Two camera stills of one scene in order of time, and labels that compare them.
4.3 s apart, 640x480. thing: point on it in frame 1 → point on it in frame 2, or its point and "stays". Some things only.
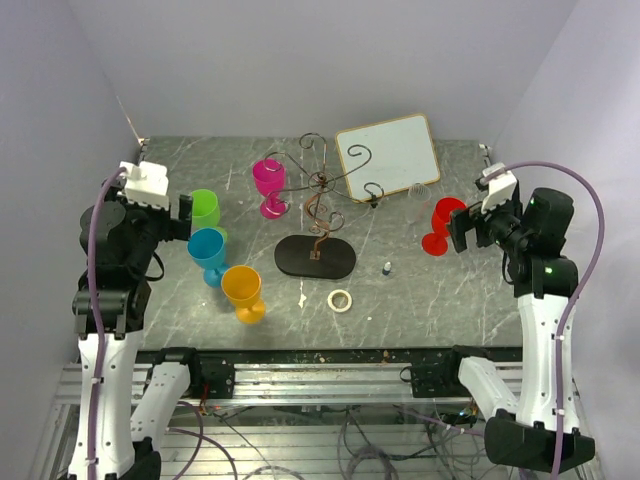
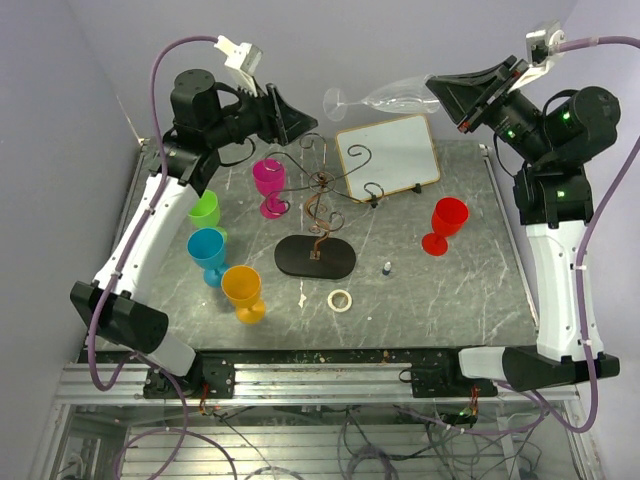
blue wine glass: x=206 y=248 stays
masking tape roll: x=330 y=300 stays
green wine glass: x=206 y=211 stays
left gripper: x=178 y=228 → x=280 y=121
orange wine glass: x=242 y=285 stays
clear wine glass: x=418 y=195 → x=411 y=95
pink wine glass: x=269 y=176 stays
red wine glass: x=436 y=243 stays
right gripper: x=464 y=219 → x=472 y=87
